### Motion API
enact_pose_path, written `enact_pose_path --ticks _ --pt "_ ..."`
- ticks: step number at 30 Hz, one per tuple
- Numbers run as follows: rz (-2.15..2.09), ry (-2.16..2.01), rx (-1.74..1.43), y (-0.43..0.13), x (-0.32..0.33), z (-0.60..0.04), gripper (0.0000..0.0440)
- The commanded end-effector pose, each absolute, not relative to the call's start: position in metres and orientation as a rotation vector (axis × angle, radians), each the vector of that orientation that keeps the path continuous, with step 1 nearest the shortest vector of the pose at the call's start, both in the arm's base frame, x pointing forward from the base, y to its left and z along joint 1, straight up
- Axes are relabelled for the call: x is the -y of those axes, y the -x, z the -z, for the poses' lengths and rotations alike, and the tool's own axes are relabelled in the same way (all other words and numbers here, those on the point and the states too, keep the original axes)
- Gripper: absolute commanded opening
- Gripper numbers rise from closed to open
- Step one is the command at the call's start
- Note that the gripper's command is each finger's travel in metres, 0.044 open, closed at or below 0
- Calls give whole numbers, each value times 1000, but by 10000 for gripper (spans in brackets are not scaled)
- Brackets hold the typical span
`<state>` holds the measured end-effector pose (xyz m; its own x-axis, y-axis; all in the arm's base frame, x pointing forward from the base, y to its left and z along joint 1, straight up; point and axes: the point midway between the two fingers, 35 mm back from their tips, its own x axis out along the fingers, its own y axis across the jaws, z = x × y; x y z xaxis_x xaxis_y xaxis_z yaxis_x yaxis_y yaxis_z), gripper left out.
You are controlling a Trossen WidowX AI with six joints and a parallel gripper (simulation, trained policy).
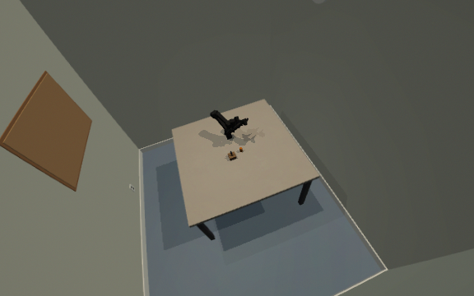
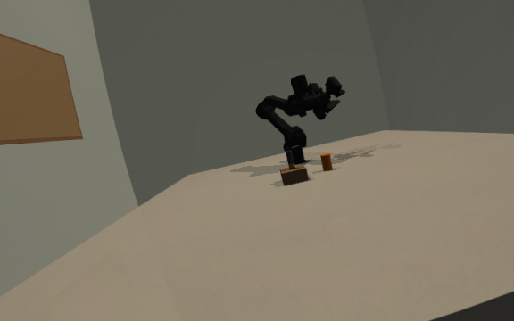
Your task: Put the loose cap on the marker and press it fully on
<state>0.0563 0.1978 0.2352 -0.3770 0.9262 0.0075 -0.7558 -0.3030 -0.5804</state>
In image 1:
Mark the brown wooden block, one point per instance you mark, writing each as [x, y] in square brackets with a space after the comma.
[232, 157]

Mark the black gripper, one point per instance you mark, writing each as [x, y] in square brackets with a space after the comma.
[243, 121]

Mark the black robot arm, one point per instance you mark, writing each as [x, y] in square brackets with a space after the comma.
[229, 126]

